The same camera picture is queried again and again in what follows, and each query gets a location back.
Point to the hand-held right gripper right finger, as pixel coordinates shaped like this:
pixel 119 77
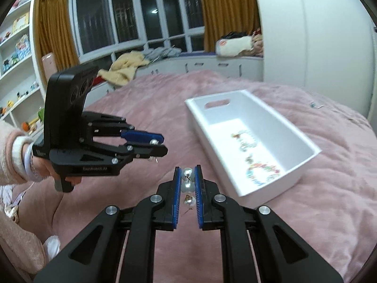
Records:
pixel 198 200

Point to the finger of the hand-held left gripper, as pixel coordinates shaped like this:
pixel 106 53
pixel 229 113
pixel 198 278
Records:
pixel 141 137
pixel 153 151

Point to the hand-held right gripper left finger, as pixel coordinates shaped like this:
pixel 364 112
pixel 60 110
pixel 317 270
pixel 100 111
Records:
pixel 177 200

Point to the white storage box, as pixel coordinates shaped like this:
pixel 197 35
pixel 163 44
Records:
pixel 223 112

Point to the person's left forearm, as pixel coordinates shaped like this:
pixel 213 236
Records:
pixel 13 150

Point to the person's left hand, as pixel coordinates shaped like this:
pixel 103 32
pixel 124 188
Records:
pixel 45 168

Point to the red cloth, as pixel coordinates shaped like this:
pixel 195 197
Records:
pixel 97 81

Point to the pink standing appliance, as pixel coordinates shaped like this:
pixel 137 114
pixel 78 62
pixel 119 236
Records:
pixel 48 67

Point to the white bookshelf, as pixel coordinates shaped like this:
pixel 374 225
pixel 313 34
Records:
pixel 32 64

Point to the yellow fleece blanket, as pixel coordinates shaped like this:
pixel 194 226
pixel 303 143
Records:
pixel 126 67

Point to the group of small shelf toys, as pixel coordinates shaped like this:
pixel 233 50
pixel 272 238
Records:
pixel 17 50

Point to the grey clothes pile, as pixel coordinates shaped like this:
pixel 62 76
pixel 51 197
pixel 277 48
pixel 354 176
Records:
pixel 162 53

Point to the mustard curtain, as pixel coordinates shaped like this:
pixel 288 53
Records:
pixel 56 26
pixel 229 8

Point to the white window seat cabinets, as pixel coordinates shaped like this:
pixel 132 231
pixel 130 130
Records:
pixel 206 64

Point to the bay window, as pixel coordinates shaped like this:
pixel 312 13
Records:
pixel 132 20

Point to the pink fuzzy robe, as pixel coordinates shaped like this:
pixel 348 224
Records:
pixel 26 235

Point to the black bag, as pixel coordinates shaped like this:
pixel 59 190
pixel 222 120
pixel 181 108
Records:
pixel 235 34

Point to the red and pink plush pile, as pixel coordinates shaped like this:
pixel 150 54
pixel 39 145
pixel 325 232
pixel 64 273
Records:
pixel 257 42

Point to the white wardrobe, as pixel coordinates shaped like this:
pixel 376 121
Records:
pixel 318 35

